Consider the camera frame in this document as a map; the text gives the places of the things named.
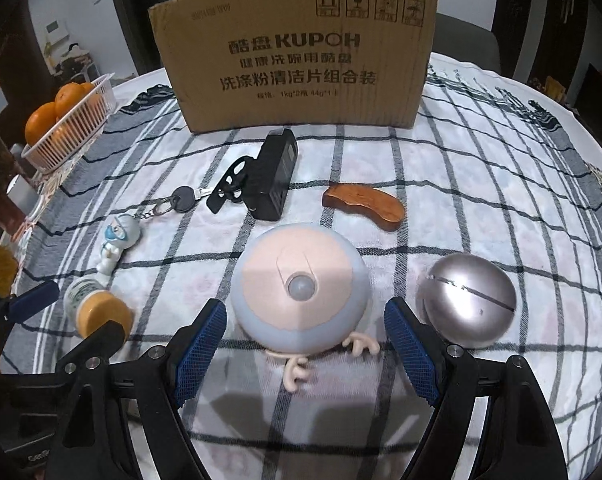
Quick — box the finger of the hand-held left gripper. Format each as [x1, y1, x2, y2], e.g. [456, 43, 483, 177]
[55, 319, 134, 377]
[0, 280, 60, 323]

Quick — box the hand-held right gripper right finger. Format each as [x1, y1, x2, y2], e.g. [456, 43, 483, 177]
[383, 296, 569, 480]

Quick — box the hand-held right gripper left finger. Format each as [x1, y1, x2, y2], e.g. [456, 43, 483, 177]
[46, 298, 228, 480]

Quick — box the small bottle with yellow cap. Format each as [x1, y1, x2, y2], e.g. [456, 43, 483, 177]
[63, 275, 134, 342]

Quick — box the silver metal ball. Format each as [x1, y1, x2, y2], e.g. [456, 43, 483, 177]
[417, 253, 517, 349]

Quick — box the key with astronaut figure keychain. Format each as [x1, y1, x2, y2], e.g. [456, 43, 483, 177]
[96, 185, 214, 277]

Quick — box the round night light with antlers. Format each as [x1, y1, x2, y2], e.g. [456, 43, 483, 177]
[229, 222, 382, 393]

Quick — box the curved brown wooden block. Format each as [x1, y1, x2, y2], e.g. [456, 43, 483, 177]
[322, 183, 406, 232]

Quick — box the black plastic clip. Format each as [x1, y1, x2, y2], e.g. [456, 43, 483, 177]
[206, 157, 254, 214]

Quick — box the black rectangular charger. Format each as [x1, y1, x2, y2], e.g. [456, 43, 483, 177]
[245, 129, 299, 221]

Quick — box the brown cardboard box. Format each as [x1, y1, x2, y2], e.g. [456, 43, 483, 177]
[148, 0, 440, 134]

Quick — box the white plastic basket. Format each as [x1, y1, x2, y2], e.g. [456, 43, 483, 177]
[21, 72, 116, 175]

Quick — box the grey plaid tablecloth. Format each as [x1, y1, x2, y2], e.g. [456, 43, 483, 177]
[11, 52, 602, 480]

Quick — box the yellow bag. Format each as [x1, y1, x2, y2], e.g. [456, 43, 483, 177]
[545, 76, 567, 103]

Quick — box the grey chair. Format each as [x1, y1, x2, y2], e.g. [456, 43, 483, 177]
[433, 12, 502, 70]

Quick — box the dark wooden cupboard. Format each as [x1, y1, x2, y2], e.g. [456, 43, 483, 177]
[491, 0, 589, 106]

